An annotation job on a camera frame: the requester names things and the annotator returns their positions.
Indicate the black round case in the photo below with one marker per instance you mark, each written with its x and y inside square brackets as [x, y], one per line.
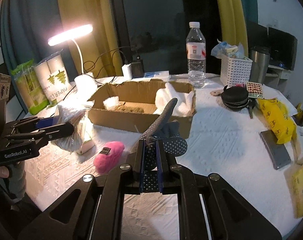
[235, 97]

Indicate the green tissue pack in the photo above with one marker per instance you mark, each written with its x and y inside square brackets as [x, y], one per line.
[29, 87]

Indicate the clear water bottle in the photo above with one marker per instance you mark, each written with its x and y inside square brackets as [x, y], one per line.
[196, 55]

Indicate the black monitor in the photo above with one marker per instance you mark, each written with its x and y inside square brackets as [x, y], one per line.
[281, 46]

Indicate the pink plush toy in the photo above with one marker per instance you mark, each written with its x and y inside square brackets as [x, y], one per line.
[108, 157]

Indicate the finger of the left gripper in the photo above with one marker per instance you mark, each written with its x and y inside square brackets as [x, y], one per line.
[48, 133]
[45, 123]

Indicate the colourful patterned card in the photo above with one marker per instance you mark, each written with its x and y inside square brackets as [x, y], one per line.
[254, 90]

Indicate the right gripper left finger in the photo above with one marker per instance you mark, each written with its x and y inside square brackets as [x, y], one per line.
[93, 207]

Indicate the yellow tissue pack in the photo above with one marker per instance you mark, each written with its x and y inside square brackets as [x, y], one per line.
[294, 179]

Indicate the white plastic basket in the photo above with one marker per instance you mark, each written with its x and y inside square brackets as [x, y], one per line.
[235, 71]

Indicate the white fluffy ball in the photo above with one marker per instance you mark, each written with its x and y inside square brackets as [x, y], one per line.
[111, 103]

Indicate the paper cup package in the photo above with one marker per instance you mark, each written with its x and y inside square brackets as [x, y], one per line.
[53, 78]

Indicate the brown cardboard box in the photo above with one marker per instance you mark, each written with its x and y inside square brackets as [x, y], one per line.
[137, 105]

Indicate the person's left hand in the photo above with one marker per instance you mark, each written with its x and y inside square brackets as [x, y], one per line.
[13, 181]

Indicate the brown plush bear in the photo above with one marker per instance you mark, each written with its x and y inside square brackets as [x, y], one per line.
[129, 109]

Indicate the steel thermos cup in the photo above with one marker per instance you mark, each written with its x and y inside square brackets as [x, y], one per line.
[260, 57]

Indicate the grey smartphone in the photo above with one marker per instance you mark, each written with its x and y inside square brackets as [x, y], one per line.
[277, 152]

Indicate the grey dotted gloves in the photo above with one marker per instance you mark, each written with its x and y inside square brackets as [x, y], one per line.
[163, 144]

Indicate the white charger plug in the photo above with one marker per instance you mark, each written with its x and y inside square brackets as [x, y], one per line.
[127, 71]

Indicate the yellow printed bag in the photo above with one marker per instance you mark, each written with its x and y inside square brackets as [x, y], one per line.
[277, 116]

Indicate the black power adapter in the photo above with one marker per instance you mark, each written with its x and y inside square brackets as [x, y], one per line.
[137, 67]

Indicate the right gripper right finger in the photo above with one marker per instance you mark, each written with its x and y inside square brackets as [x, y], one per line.
[209, 208]

